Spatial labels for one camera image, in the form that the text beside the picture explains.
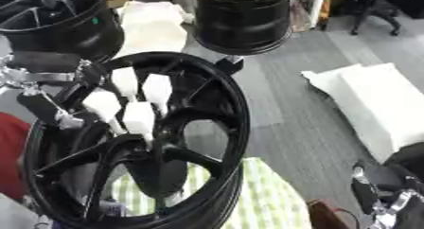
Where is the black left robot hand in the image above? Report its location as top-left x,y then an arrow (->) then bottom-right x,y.
14,59 -> 113,131

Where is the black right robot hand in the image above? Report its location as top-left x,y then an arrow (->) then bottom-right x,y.
349,161 -> 424,216

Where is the black wheel rim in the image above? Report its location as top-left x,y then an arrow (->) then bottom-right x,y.
0,0 -> 128,64
188,0 -> 300,56

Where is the black spoked wheel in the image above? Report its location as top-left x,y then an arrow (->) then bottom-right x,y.
21,51 -> 254,229

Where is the black wheel stand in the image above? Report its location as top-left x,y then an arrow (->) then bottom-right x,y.
213,55 -> 247,77

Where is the brown bag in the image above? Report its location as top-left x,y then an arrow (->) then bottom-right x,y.
305,199 -> 362,229

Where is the red object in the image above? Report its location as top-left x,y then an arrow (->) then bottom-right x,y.
0,112 -> 33,200

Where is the white foam block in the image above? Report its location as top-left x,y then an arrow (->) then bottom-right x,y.
299,62 -> 424,165

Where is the white foam sheet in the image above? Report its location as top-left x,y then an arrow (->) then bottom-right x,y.
113,0 -> 191,59

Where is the black office chair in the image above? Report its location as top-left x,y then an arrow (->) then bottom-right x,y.
345,0 -> 404,37

